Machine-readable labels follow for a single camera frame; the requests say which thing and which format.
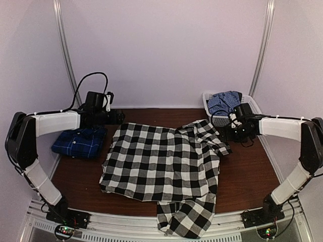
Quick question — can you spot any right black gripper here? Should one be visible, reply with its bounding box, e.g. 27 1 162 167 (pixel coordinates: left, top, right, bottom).
220 124 252 142

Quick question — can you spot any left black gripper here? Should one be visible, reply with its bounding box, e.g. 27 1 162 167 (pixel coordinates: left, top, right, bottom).
94 108 125 125

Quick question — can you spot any blue plaid shirt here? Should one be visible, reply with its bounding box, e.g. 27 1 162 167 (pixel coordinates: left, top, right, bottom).
51 126 107 159

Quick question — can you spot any white plastic laundry basket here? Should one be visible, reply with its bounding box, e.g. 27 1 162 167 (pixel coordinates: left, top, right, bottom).
202 91 261 127

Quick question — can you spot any black white checked shirt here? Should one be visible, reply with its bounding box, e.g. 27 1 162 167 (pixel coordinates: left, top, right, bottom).
99 119 231 239

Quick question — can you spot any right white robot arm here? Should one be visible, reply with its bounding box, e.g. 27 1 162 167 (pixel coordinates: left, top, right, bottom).
220 103 322 223

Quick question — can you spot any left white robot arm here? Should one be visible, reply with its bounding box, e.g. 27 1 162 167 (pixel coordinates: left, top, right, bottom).
5 91 125 224

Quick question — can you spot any light blue checked shirt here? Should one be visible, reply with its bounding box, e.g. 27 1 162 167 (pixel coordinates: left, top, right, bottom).
207 91 242 116

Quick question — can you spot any right circuit board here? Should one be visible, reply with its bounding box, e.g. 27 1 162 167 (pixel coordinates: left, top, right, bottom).
257 227 277 239

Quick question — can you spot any circuit board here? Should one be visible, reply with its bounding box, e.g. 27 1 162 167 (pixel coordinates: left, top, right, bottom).
257 227 277 239
54 224 75 240

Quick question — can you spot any left circuit board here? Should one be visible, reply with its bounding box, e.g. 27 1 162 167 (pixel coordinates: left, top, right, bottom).
54 224 75 240

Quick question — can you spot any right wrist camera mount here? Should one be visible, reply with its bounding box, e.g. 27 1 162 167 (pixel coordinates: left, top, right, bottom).
229 113 241 129

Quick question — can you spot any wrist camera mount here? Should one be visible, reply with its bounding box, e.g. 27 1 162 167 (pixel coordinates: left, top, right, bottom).
229 113 241 129
104 92 114 112

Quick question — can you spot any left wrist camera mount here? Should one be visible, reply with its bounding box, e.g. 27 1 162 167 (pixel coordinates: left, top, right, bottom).
104 92 114 112

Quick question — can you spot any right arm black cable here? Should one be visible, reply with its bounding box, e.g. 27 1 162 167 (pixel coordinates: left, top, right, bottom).
210 109 255 148

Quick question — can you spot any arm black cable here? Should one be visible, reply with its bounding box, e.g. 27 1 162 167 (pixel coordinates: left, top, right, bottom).
60 72 109 114
210 109 255 148

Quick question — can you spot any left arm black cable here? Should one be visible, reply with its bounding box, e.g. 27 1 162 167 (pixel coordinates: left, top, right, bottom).
60 72 109 114

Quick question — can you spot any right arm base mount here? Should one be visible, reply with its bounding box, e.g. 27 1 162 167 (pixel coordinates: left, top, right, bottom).
241 209 285 228

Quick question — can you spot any aluminium front rail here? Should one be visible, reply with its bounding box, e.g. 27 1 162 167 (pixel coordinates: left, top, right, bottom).
18 199 313 241

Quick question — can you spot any left aluminium frame post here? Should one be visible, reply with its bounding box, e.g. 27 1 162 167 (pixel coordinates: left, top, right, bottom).
52 0 82 107

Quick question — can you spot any aluminium frame post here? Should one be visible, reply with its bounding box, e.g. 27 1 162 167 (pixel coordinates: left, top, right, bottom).
52 0 82 107
249 0 275 97

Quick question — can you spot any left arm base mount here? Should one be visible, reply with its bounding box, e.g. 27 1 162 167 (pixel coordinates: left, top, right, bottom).
46 209 90 229

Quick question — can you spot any right aluminium frame post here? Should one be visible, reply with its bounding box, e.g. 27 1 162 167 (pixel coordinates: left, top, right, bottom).
249 0 275 97

